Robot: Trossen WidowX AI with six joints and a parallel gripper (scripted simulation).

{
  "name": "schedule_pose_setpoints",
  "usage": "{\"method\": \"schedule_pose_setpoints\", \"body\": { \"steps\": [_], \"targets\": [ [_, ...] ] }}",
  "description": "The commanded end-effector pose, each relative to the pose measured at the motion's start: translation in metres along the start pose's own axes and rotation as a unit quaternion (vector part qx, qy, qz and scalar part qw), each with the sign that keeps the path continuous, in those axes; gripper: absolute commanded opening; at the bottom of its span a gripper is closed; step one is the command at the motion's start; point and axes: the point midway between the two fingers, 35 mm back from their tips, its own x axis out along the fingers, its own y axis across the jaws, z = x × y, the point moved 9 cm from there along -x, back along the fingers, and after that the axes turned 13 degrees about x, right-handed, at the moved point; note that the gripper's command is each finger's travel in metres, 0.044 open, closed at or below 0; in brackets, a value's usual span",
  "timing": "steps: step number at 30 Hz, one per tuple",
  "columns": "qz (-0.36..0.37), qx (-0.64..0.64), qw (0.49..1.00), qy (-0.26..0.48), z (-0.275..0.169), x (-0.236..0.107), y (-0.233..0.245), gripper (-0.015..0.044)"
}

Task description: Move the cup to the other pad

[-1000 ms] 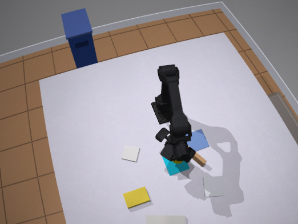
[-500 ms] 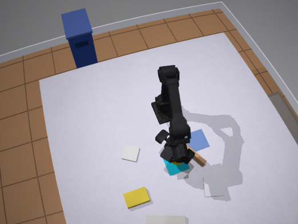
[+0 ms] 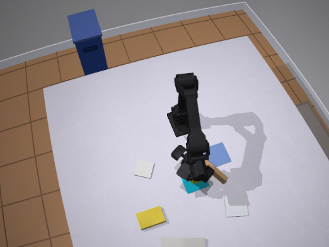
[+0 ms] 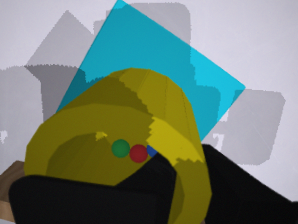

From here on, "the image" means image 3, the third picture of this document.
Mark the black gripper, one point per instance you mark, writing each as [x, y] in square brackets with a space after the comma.
[179, 152]

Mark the brown wooden bar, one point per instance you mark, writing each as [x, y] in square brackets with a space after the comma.
[217, 174]

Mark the yellow flat block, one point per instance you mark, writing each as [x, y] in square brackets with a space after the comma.
[150, 217]

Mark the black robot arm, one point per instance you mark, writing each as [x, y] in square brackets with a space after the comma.
[187, 108]

